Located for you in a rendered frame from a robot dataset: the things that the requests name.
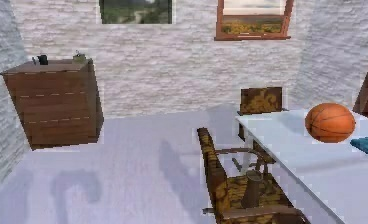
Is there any orange basketball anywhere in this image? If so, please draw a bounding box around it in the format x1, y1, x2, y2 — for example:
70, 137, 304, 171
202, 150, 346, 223
304, 102, 357, 144

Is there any small green object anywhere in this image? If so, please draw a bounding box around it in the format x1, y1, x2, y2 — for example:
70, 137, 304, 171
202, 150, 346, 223
72, 50, 88, 64

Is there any white table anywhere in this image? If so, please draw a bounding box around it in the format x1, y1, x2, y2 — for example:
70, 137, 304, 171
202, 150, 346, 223
235, 108, 368, 224

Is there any brown framed window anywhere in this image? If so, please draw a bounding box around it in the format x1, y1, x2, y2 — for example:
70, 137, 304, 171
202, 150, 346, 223
213, 0, 295, 42

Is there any teal cloth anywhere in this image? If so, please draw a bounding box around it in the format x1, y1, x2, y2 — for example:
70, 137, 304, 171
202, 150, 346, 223
349, 135, 368, 160

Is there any green landscape framed picture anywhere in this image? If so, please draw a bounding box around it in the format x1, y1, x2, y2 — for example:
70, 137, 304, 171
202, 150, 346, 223
98, 0, 174, 25

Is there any brown chest of drawers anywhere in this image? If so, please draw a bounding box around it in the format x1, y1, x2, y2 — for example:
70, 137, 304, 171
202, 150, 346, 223
0, 58, 104, 151

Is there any brown patterned armchair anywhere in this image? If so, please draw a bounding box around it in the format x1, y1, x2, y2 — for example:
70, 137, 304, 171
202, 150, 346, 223
196, 127, 312, 224
237, 86, 289, 142

